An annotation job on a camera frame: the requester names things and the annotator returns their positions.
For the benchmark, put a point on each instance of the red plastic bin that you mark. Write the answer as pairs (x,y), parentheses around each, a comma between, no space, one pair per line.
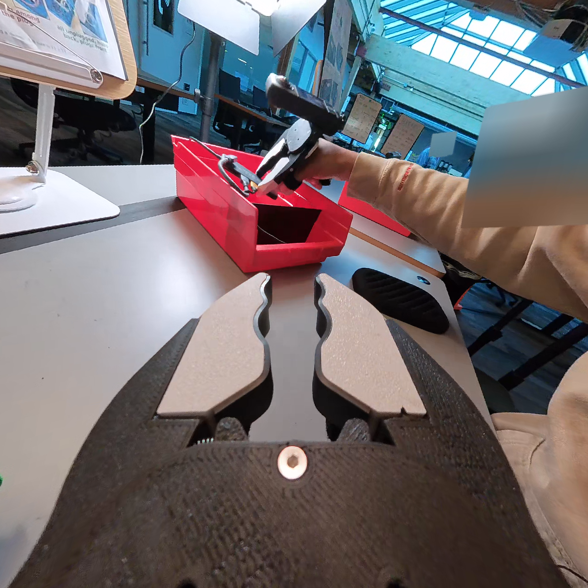
(372,213)
(216,216)

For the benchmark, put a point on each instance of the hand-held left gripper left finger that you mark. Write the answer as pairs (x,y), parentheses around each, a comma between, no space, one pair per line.
(220,349)

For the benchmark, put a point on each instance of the black table frame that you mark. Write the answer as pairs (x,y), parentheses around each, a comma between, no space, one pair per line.
(519,340)

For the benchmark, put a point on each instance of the person's right forearm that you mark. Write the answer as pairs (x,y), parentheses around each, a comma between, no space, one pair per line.
(459,229)

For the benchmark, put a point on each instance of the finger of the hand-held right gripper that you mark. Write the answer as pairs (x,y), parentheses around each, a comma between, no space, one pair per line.
(278,154)
(268,185)

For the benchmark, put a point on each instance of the person's right hand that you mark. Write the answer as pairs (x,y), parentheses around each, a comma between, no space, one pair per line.
(333,160)

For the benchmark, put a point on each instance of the brown notice board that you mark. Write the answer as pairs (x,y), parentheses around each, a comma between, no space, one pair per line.
(403,135)
(363,117)

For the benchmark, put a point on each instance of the black ribbed oval pad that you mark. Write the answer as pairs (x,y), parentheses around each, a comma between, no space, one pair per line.
(399,298)

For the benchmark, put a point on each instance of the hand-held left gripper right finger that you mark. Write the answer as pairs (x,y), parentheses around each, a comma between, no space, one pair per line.
(363,358)

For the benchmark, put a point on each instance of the black office chair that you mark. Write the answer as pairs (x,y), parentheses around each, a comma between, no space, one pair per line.
(229,110)

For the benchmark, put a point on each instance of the white stand with instruction board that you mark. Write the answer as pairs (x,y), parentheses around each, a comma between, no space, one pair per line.
(55,202)

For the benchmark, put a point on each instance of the white light panel on pole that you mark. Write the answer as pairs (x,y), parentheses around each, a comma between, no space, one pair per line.
(220,18)

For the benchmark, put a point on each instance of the hanging brown banner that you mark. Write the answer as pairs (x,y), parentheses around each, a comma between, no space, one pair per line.
(336,50)

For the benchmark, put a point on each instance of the person's beige clothing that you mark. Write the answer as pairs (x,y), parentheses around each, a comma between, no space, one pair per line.
(551,459)

